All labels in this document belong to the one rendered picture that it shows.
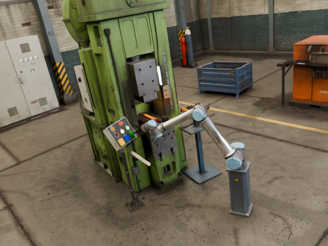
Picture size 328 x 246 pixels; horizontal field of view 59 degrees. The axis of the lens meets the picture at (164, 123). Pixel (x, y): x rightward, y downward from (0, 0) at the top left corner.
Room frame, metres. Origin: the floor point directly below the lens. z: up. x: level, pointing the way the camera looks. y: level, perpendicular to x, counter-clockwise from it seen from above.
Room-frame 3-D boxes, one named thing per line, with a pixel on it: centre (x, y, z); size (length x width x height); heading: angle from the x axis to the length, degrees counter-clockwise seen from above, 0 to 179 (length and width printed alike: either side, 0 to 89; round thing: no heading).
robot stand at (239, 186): (2.73, -0.74, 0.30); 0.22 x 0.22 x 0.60; 58
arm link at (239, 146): (2.72, -0.73, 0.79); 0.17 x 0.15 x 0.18; 154
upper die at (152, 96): (3.67, 0.22, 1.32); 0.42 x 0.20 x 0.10; 30
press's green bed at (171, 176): (3.70, 0.18, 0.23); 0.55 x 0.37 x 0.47; 30
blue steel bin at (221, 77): (7.22, -1.72, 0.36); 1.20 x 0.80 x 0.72; 44
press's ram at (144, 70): (3.69, 0.18, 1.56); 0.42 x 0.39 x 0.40; 30
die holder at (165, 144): (3.70, 0.18, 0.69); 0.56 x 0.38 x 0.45; 30
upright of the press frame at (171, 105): (3.99, -0.03, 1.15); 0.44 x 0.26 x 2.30; 30
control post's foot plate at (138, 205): (3.13, 0.56, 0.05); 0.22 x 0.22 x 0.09; 30
